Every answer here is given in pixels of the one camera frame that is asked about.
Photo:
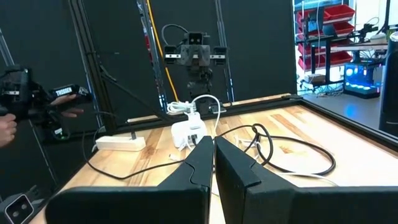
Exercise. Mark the red storage bin shelf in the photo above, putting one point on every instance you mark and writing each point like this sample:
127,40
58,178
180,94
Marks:
339,12

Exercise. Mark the black table-level camera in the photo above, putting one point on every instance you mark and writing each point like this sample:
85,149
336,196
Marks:
17,210

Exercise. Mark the flat white charger block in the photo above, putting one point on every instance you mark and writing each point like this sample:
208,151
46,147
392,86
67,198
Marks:
118,143

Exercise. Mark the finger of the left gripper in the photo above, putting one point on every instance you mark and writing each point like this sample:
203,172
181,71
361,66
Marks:
205,54
188,54

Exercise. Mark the small white USB charger cube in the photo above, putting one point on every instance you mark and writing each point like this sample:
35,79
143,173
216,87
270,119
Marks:
194,119

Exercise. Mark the blue lit electronic equipment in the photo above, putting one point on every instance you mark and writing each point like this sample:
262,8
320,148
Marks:
360,81

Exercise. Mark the black stand pole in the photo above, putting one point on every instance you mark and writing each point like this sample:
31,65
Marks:
390,87

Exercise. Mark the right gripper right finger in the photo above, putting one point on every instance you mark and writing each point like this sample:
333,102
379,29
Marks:
295,205

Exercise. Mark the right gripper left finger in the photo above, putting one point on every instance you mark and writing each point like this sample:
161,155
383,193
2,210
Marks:
124,205

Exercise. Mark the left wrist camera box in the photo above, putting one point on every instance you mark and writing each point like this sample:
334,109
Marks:
195,38

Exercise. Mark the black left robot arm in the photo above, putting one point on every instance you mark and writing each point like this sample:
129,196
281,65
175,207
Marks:
199,84

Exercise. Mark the black aluminium table frame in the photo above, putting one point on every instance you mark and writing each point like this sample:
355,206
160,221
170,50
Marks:
264,104

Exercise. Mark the person's hand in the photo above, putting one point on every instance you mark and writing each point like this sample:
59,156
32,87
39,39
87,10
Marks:
66,101
6,129

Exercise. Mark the white USB charging hub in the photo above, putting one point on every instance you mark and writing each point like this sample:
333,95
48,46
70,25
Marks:
180,134

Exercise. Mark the black curtain partition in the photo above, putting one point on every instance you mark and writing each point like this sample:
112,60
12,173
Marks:
264,46

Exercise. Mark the glossy black pole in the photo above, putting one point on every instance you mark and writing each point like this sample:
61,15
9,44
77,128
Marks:
223,46
154,53

